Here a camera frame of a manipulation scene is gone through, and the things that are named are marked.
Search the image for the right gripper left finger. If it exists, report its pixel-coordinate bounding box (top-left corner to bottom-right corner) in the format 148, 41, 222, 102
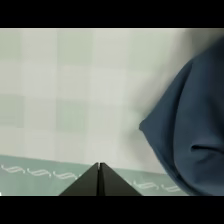
59, 162, 100, 197

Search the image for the blue garment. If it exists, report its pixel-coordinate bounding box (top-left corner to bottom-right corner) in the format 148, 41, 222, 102
138, 37, 224, 197

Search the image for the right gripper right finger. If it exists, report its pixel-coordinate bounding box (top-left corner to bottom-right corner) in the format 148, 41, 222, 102
99, 162, 143, 197

